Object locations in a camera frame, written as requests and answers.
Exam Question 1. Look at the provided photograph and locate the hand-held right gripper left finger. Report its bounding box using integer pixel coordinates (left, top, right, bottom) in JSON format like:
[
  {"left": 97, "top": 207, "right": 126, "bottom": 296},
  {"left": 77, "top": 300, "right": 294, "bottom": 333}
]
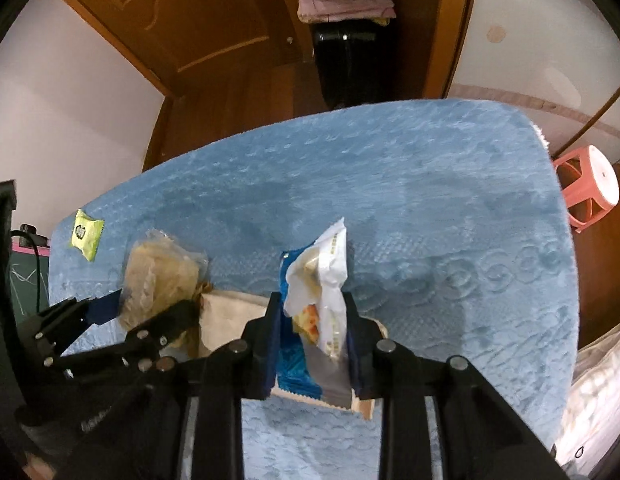
[{"left": 80, "top": 292, "right": 283, "bottom": 480}]

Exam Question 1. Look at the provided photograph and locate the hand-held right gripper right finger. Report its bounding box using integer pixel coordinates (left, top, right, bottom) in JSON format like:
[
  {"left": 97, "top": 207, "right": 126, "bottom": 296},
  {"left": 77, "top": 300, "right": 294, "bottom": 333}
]
[{"left": 342, "top": 292, "right": 565, "bottom": 480}]

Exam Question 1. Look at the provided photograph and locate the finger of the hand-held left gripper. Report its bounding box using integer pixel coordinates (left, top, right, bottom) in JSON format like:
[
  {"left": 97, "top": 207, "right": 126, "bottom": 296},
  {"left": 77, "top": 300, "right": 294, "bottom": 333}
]
[
  {"left": 119, "top": 300, "right": 199, "bottom": 362},
  {"left": 17, "top": 287, "right": 125, "bottom": 362}
]

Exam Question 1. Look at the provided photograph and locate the round rice cake packet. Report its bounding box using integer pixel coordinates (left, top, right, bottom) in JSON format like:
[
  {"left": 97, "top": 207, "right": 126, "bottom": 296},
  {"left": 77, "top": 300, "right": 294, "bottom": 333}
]
[{"left": 119, "top": 229, "right": 209, "bottom": 348}]

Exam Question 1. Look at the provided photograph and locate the white grey snack packet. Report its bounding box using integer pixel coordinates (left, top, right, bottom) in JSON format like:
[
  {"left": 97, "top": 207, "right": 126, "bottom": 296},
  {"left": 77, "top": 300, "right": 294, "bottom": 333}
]
[{"left": 282, "top": 216, "right": 353, "bottom": 408}]

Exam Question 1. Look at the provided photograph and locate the beige wafer packet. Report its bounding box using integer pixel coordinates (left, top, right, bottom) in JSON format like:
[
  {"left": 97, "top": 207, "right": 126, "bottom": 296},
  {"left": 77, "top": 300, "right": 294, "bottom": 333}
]
[{"left": 197, "top": 290, "right": 391, "bottom": 421}]

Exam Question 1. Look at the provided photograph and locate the green snack packet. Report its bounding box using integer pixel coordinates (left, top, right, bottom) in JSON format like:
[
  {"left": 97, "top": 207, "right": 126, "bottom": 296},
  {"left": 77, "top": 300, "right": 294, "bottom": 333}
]
[{"left": 70, "top": 208, "right": 106, "bottom": 262}]

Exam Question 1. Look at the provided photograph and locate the black clamp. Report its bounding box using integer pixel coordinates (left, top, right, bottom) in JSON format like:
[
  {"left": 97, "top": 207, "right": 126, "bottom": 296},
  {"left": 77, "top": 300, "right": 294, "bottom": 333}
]
[{"left": 19, "top": 224, "right": 51, "bottom": 247}]

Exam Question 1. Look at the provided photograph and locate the blue plush blanket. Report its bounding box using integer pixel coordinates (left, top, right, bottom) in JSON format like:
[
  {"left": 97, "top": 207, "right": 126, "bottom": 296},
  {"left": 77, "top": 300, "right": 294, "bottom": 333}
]
[{"left": 49, "top": 97, "right": 580, "bottom": 480}]

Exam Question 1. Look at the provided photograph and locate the white plaid bedding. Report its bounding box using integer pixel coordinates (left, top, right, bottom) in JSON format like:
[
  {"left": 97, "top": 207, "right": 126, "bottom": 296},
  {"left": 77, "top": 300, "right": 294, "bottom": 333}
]
[{"left": 554, "top": 317, "right": 620, "bottom": 476}]

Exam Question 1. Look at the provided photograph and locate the black suitcase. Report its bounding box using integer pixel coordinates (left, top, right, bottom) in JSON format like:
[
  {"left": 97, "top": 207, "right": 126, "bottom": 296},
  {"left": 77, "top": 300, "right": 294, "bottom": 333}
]
[{"left": 312, "top": 22, "right": 395, "bottom": 109}]

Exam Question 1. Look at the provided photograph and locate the pink plastic stool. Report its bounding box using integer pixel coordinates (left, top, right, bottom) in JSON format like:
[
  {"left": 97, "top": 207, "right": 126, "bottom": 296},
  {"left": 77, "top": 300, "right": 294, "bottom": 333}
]
[{"left": 552, "top": 145, "right": 620, "bottom": 233}]

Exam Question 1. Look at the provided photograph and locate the wooden door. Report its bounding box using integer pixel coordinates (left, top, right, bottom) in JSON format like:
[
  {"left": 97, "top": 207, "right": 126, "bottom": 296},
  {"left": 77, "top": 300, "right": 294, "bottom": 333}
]
[{"left": 47, "top": 0, "right": 291, "bottom": 98}]

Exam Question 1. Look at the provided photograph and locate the wooden shelf cabinet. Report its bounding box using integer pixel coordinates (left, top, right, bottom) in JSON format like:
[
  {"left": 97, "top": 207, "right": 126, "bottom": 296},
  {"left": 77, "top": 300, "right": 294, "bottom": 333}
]
[{"left": 270, "top": 0, "right": 478, "bottom": 111}]

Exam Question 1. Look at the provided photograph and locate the brown hoop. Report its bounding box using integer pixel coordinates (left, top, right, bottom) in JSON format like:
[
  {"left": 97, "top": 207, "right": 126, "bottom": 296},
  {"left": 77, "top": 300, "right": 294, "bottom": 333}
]
[{"left": 554, "top": 74, "right": 620, "bottom": 155}]

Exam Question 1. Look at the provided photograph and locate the black cable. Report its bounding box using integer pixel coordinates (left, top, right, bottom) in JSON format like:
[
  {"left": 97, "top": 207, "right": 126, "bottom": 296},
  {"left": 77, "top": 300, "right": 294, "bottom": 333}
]
[{"left": 10, "top": 230, "right": 43, "bottom": 313}]

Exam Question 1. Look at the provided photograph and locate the green chalkboard with pink frame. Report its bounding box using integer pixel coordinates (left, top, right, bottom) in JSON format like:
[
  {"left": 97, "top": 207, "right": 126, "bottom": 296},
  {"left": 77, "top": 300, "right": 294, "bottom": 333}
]
[{"left": 7, "top": 242, "right": 53, "bottom": 326}]

